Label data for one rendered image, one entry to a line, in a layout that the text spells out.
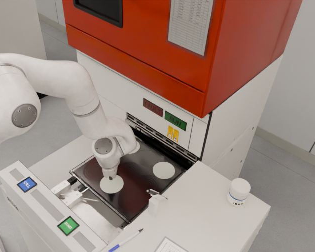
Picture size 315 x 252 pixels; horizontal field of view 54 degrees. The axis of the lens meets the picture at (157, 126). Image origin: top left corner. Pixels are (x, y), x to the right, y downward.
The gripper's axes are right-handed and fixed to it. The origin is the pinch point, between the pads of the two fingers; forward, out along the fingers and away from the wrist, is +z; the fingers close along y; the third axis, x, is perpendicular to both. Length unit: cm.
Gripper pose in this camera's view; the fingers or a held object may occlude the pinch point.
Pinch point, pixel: (114, 170)
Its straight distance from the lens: 135.2
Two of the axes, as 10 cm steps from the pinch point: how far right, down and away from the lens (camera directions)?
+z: -0.2, 4.0, 9.2
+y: -1.0, 9.1, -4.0
